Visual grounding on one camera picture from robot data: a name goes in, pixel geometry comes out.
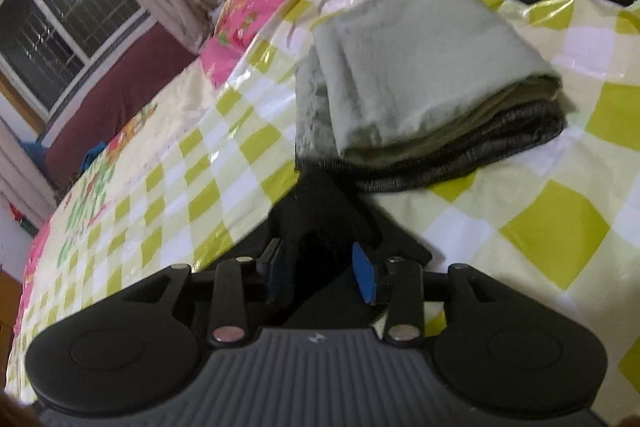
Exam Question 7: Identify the pink floral bedsheet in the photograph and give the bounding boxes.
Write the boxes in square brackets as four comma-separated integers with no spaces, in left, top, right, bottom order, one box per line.
[200,0,285,88]

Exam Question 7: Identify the green checkered bed cover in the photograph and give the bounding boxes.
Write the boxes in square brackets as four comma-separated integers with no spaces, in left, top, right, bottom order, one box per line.
[6,0,639,423]

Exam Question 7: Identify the window with metal grille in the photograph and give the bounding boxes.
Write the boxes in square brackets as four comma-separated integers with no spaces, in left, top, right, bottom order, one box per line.
[1,0,149,136]

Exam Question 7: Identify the grey folded garment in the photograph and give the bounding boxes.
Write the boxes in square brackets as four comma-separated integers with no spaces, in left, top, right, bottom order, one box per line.
[295,0,562,168]

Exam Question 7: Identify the maroon window seat cushion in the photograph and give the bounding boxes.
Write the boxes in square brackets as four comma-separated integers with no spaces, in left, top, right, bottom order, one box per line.
[44,24,195,191]

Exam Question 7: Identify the dark knitted folded garment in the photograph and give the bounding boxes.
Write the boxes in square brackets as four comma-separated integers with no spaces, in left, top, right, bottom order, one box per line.
[295,101,566,193]

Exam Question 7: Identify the black pants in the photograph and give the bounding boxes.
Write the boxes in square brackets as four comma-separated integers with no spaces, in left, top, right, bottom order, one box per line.
[221,173,432,329]

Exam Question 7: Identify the wooden desk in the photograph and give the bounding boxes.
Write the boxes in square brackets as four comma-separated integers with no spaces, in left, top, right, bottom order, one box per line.
[0,270,22,386]

